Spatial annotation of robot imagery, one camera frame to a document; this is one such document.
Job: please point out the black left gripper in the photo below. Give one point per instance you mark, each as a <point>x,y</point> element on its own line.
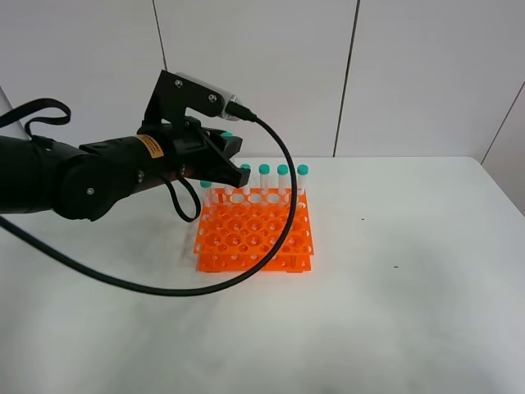
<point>206,156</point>

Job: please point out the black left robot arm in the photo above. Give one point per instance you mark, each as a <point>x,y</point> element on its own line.
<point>85,182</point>

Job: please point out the second row left tube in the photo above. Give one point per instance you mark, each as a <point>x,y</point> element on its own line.
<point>209,197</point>

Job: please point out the orange test tube rack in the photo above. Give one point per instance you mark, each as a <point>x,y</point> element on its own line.
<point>245,227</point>

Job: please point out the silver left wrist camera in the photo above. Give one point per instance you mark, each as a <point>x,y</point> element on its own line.
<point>173,94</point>

